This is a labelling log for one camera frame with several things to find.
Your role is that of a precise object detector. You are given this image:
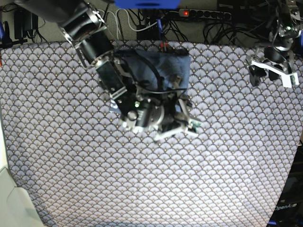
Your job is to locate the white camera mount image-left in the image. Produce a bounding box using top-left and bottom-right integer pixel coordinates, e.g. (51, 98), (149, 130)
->
(153, 74), (203, 142)

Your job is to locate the black power adapter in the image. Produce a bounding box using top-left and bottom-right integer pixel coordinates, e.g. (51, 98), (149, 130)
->
(14, 9), (38, 40)

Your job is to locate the red black clamp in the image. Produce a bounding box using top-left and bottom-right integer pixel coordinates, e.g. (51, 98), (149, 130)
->
(160, 42), (169, 53)

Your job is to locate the fan patterned table cloth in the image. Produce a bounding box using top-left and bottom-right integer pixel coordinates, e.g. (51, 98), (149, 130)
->
(0, 42), (303, 227)

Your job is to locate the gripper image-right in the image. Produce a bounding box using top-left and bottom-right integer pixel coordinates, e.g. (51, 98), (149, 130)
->
(249, 46), (293, 87)

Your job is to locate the blue grey T-shirt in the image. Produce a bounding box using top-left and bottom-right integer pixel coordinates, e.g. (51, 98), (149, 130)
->
(114, 50), (190, 115)

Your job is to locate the blue box overhead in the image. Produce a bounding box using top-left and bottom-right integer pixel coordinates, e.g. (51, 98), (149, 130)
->
(115, 0), (180, 9)

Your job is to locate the black power strip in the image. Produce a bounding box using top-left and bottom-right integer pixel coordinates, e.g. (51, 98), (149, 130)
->
(178, 9), (232, 21)

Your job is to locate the white cable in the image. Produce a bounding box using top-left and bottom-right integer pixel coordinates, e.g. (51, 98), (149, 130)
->
(99, 8), (159, 40)

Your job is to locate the black OpenArm base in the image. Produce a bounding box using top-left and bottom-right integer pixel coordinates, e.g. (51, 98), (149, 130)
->
(267, 145), (303, 227)

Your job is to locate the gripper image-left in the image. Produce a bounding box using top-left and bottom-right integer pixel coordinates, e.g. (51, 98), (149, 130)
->
(118, 94), (178, 133)

